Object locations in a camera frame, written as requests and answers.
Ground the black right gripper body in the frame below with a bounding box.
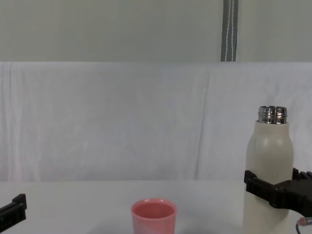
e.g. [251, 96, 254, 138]
[269, 179, 312, 219]

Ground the cream vacuum bottle steel neck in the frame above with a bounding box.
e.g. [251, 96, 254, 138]
[243, 105, 295, 234]

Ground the white table cloth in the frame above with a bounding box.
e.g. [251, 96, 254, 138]
[0, 180, 312, 234]

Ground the pink cup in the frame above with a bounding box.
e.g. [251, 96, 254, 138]
[131, 198, 177, 234]

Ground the white wrinkled curtain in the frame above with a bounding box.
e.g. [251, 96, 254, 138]
[0, 61, 312, 182]

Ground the pale smooth curtain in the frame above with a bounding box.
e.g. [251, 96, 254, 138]
[0, 0, 312, 63]

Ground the thin cable with silver plug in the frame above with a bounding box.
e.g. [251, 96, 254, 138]
[294, 216, 312, 234]

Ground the grey striped post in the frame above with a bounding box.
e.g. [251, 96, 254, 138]
[220, 0, 238, 62]

